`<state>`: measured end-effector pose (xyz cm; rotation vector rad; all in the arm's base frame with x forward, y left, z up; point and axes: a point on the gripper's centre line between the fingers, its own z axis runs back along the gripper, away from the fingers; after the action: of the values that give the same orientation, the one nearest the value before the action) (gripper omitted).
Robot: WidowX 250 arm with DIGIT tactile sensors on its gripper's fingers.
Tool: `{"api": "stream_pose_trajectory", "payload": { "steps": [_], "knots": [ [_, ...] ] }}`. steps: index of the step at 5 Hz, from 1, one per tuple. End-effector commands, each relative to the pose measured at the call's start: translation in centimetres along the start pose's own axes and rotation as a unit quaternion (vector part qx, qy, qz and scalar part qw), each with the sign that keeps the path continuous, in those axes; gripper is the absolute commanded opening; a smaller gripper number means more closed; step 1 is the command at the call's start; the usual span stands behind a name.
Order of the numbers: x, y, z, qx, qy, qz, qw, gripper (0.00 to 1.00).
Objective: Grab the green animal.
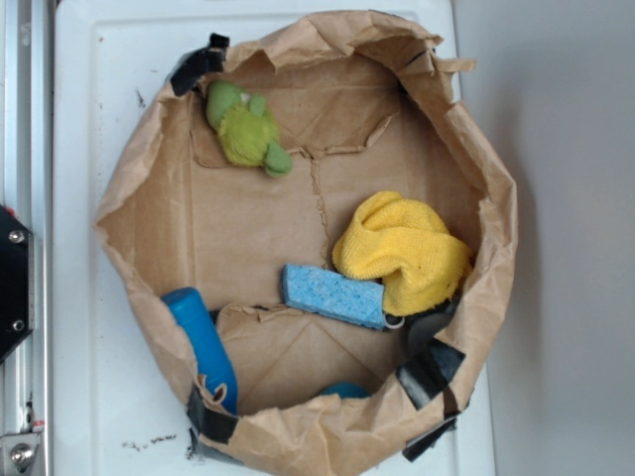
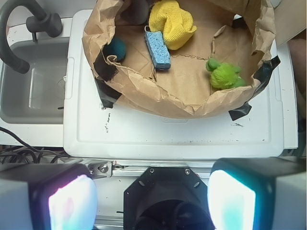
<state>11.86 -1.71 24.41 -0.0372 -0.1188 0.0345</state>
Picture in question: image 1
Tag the aluminium frame rail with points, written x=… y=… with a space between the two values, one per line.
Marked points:
x=27 y=49

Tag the green plush animal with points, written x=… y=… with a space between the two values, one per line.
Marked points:
x=247 y=131

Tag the blue plastic bottle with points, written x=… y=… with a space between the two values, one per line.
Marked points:
x=192 y=315

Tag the black metal bracket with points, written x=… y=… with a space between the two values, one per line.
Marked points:
x=16 y=283

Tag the yellow microfiber cloth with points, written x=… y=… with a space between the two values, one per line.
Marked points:
x=404 y=243

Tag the white tray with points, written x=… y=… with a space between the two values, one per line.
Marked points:
x=114 y=411

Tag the blue ball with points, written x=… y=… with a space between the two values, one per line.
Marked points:
x=345 y=390

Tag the brown paper bag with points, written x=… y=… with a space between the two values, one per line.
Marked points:
x=365 y=103

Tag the grey curved object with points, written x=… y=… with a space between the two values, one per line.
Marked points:
x=426 y=325

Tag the blue sponge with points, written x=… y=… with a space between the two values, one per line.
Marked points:
x=332 y=295

